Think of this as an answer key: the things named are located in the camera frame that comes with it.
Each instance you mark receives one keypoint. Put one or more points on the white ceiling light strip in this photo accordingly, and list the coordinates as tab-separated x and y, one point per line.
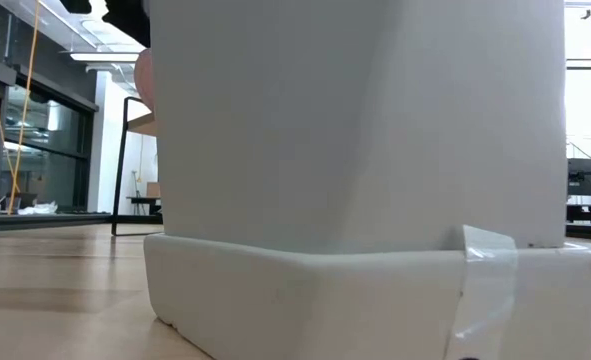
110	56

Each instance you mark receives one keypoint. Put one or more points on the small cardboard box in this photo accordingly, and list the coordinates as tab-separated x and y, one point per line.
153	189

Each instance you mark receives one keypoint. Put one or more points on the pink foam slide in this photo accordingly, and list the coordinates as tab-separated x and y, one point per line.
146	80

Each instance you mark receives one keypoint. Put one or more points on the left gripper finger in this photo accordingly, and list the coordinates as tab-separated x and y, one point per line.
132	25

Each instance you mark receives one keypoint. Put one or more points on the white crumpled paper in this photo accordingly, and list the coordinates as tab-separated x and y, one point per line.
37	207

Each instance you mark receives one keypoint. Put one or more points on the black background table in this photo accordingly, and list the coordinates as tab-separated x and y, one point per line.
142	199

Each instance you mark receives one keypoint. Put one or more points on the grey background machine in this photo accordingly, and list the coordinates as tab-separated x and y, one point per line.
582	175

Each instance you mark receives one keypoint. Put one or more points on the wooden shelf black frame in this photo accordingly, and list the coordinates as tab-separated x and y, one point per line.
118	175

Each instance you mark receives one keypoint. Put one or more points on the clear tape strip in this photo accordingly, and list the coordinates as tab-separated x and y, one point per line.
485	280

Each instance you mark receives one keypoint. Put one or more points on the white foam box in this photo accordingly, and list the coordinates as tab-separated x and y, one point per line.
325	125

